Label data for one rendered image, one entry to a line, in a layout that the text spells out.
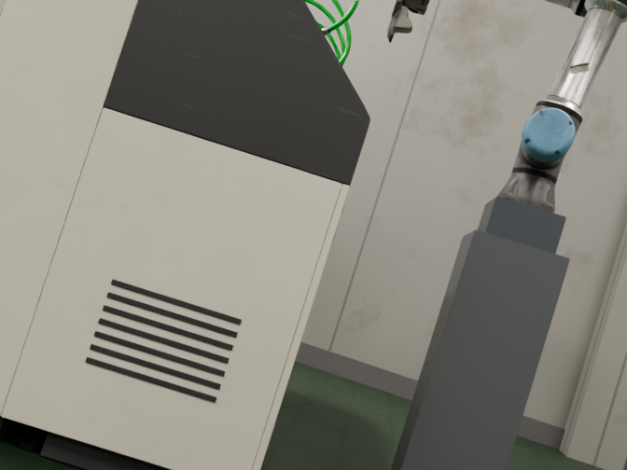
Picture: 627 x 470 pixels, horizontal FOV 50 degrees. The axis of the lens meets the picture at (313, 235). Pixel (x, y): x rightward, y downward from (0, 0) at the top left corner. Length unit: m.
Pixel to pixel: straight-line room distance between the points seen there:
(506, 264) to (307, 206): 0.53
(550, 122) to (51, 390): 1.29
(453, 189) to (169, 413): 2.85
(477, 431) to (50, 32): 1.36
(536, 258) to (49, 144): 1.17
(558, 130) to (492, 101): 2.55
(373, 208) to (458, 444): 2.50
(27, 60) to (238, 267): 0.66
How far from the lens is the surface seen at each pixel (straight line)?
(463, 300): 1.72
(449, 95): 4.22
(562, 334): 4.20
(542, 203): 1.81
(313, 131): 1.54
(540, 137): 1.71
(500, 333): 1.74
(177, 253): 1.54
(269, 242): 1.52
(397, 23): 1.90
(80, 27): 1.67
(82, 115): 1.62
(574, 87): 1.77
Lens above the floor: 0.61
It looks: 2 degrees up
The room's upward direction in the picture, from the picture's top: 18 degrees clockwise
